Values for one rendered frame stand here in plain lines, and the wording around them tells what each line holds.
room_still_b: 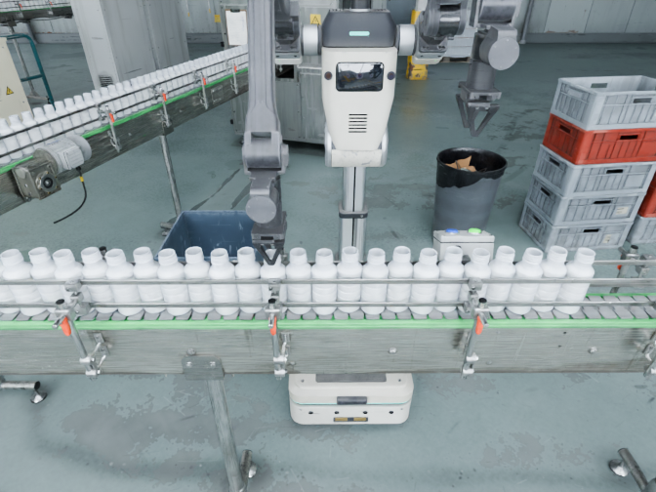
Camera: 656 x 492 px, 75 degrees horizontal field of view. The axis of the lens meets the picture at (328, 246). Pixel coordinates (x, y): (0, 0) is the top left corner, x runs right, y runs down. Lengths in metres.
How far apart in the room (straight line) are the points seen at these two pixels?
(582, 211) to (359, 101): 2.26
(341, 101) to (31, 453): 1.89
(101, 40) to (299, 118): 3.14
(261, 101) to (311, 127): 3.86
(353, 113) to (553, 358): 0.90
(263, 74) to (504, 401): 1.86
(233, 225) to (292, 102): 3.17
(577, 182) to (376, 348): 2.36
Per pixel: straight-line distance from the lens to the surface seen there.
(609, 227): 3.59
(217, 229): 1.68
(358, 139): 1.45
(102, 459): 2.18
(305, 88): 4.62
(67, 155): 2.26
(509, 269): 1.06
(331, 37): 1.46
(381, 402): 1.90
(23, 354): 1.33
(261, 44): 0.88
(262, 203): 0.80
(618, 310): 1.27
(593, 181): 3.28
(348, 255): 0.96
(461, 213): 3.00
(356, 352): 1.10
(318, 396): 1.85
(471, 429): 2.14
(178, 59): 7.87
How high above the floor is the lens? 1.70
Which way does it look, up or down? 33 degrees down
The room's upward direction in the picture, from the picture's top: straight up
